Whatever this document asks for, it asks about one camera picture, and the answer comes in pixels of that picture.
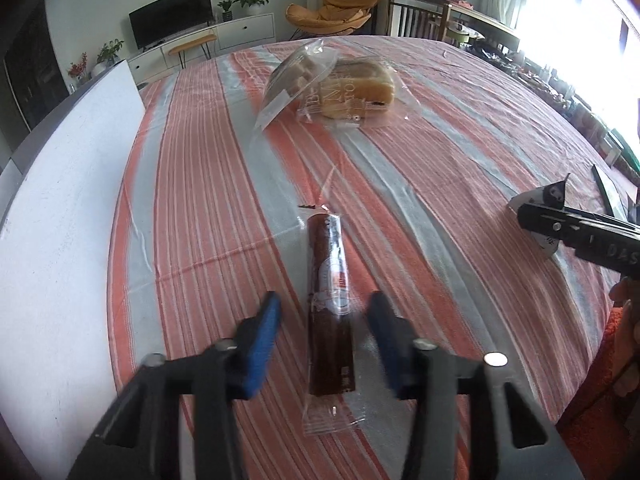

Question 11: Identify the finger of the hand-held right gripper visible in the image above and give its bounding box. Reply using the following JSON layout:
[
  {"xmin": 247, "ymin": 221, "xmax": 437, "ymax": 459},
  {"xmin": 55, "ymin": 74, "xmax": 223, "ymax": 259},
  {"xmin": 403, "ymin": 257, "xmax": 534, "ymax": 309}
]
[
  {"xmin": 591, "ymin": 164, "xmax": 632, "ymax": 222},
  {"xmin": 516, "ymin": 202, "xmax": 581, "ymax": 253}
]

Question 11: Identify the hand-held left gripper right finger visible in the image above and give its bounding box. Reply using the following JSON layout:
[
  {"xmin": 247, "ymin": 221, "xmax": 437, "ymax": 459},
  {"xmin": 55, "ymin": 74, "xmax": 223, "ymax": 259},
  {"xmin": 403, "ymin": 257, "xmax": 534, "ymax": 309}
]
[{"xmin": 365, "ymin": 291, "xmax": 586, "ymax": 480}]

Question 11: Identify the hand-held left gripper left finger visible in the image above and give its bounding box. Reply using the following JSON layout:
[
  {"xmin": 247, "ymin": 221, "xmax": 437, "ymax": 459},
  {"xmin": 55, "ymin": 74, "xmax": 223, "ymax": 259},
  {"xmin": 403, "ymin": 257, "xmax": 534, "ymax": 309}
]
[{"xmin": 67, "ymin": 290, "xmax": 282, "ymax": 480}]

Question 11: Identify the blue white snack packet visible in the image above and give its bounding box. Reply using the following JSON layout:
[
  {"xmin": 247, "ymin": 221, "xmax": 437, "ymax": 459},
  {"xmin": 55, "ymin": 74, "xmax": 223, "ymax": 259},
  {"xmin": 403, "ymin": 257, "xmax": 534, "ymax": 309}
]
[{"xmin": 507, "ymin": 174, "xmax": 572, "ymax": 262}]

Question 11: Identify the brown fruit bar clear wrapper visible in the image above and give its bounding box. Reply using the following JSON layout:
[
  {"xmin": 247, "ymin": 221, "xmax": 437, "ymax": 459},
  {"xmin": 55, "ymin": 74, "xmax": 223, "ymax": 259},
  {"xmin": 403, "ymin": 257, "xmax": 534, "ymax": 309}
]
[{"xmin": 298, "ymin": 203, "xmax": 368, "ymax": 436}]

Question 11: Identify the person's right hand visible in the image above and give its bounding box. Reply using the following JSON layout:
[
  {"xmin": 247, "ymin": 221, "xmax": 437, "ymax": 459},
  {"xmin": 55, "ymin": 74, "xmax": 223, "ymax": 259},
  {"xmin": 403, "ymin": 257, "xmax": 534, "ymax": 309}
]
[{"xmin": 609, "ymin": 277, "xmax": 640, "ymax": 398}]

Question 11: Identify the row of windowsill clutter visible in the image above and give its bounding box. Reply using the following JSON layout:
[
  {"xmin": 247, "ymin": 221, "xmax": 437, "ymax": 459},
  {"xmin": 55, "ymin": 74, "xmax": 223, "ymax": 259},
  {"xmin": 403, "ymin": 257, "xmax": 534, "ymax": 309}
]
[{"xmin": 465, "ymin": 35, "xmax": 640, "ymax": 176}]

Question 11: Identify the orange fuzzy clothing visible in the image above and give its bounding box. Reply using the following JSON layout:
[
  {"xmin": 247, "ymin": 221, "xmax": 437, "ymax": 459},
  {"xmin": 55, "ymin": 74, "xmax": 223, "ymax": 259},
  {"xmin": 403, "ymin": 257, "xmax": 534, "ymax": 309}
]
[{"xmin": 555, "ymin": 305, "xmax": 640, "ymax": 480}]

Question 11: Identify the green pot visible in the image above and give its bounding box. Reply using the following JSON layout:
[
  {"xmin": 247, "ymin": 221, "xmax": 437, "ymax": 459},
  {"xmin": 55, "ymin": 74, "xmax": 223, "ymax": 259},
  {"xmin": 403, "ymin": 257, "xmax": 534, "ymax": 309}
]
[{"xmin": 445, "ymin": 22, "xmax": 483, "ymax": 46}]

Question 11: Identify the dark wooden table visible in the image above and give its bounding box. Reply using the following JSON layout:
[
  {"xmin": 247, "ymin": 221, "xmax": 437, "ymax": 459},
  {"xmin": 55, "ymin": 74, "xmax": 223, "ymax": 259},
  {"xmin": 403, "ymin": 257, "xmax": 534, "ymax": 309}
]
[{"xmin": 387, "ymin": 0, "xmax": 521, "ymax": 53}]

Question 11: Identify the bread loaf in clear bag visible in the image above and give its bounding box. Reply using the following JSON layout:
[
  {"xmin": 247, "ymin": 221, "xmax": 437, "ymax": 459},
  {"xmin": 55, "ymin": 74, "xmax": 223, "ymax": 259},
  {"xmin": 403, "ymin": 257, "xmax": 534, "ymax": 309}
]
[{"xmin": 300, "ymin": 57, "xmax": 416, "ymax": 131}]

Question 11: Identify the white board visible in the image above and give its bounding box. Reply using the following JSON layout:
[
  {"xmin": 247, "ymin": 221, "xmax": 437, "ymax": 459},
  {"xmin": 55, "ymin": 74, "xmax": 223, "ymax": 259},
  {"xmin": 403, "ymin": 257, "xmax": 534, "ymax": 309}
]
[{"xmin": 0, "ymin": 59, "xmax": 146, "ymax": 461}]

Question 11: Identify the clear packet of biscuits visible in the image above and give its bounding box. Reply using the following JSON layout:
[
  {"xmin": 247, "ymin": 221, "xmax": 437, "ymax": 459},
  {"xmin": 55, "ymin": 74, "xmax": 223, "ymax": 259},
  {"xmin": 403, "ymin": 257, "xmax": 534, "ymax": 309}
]
[{"xmin": 254, "ymin": 40, "xmax": 338, "ymax": 133}]

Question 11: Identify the orange lounge chair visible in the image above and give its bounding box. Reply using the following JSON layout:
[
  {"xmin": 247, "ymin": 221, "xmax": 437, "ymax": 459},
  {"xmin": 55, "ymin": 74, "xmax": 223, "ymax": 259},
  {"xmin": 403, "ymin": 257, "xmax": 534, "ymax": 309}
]
[{"xmin": 285, "ymin": 0, "xmax": 382, "ymax": 40}]

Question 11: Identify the wooden stool with metal legs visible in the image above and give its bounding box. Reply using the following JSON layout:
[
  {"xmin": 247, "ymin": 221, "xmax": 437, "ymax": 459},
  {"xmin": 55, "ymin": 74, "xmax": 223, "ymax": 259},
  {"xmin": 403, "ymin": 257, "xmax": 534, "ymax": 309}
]
[{"xmin": 167, "ymin": 32, "xmax": 218, "ymax": 68}]

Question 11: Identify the white tv cabinet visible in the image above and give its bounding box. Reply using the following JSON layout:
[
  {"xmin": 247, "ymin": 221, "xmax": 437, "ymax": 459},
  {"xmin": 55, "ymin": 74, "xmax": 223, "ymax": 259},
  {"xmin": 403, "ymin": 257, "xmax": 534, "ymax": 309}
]
[{"xmin": 127, "ymin": 11, "xmax": 276, "ymax": 83}]

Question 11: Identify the leafy plant in white pot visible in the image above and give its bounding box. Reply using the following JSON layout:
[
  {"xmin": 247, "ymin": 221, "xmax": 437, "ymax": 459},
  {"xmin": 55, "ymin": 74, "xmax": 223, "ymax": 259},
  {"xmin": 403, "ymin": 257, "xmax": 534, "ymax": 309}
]
[{"xmin": 95, "ymin": 39, "xmax": 124, "ymax": 73}]

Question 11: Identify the red flower plant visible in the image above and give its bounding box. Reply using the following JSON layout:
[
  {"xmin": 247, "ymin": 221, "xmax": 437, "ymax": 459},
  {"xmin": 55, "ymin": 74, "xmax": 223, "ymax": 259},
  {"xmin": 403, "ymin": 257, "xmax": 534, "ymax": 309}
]
[{"xmin": 67, "ymin": 52, "xmax": 90, "ymax": 86}]

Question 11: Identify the black television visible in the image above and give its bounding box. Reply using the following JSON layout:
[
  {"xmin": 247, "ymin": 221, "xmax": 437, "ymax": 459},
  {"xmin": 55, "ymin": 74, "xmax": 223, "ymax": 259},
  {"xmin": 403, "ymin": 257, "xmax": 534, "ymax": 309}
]
[{"xmin": 128, "ymin": 0, "xmax": 212, "ymax": 51}]

